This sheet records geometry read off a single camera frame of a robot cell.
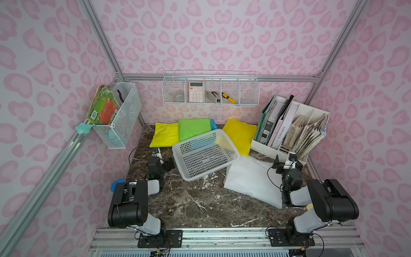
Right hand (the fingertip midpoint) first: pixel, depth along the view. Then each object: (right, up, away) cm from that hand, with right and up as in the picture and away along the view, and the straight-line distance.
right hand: (286, 155), depth 89 cm
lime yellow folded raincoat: (-73, +12, +24) cm, 78 cm away
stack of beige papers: (+9, +10, +1) cm, 13 cm away
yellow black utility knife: (-33, +36, +10) cm, 50 cm away
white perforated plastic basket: (-48, -2, +13) cm, 50 cm away
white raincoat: (-15, -14, +5) cm, 21 cm away
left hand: (-71, -1, +6) cm, 71 cm away
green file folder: (-14, +20, -3) cm, 24 cm away
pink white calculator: (-51, +37, +7) cm, 63 cm away
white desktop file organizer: (0, +15, 0) cm, 15 cm away
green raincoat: (-57, +17, +26) cm, 65 cm away
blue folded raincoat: (-40, +19, +29) cm, 53 cm away
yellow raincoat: (-20, +13, +21) cm, 31 cm away
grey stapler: (-40, +35, +8) cm, 53 cm away
